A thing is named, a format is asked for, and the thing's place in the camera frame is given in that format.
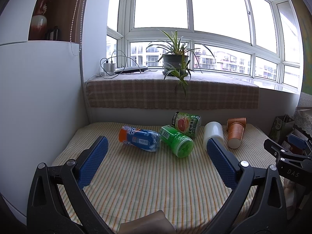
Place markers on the brown paper cup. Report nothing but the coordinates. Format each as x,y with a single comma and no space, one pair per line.
231,121
235,135

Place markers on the white plastic cup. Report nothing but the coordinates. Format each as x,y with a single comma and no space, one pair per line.
213,130

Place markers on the green plastic bottle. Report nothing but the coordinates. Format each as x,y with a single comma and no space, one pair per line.
181,145

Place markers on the front brown paper cup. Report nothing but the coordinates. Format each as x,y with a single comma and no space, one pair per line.
235,135

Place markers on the striped table cloth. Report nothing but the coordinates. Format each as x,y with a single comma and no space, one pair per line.
131,183

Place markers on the rear brown paper cup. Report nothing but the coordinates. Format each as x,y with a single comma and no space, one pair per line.
231,121

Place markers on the red white ceramic vase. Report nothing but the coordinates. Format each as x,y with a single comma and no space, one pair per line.
38,23

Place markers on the potted spider plant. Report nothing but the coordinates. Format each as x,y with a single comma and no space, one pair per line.
175,58

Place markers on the blue orange plastic bottle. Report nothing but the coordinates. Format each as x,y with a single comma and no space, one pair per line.
144,139

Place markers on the white charger plugs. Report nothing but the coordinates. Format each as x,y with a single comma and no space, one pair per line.
108,69

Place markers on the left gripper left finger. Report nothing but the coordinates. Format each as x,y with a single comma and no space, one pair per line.
57,202

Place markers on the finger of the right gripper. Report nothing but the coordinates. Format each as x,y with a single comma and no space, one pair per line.
273,148
297,142

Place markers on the white cabinet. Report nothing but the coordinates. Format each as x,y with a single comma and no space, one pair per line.
41,102

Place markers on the plaid windowsill cloth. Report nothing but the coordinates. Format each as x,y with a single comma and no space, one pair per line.
153,91

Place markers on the dark flat device on sill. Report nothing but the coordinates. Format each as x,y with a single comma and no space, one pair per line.
130,69

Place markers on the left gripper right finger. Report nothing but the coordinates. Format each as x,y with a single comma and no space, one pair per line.
267,212

